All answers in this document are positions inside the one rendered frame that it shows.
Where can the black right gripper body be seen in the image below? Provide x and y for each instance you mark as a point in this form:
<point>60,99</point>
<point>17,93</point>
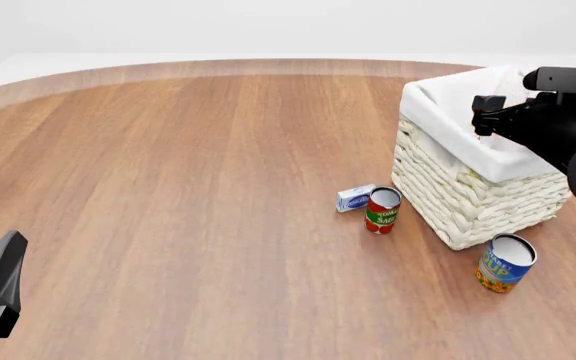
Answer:
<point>488,116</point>

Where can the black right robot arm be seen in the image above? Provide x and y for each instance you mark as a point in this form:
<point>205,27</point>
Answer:
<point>563,135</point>

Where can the white cloth basket liner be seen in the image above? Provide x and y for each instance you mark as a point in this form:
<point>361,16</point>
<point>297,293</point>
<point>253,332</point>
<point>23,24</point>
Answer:
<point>448,116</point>

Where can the white woven basket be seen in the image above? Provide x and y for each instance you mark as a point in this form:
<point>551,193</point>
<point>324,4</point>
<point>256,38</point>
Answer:
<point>473,202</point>

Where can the red tomato sauce can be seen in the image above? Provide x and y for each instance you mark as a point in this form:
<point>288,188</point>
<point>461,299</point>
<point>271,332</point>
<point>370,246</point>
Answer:
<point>382,217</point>

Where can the blue alphabet soup can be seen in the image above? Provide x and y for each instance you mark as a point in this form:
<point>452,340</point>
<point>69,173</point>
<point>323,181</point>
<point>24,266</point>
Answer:
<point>503,268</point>

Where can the small white and blue box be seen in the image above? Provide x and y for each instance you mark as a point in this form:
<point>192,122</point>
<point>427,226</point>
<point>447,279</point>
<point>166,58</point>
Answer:
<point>354,201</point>

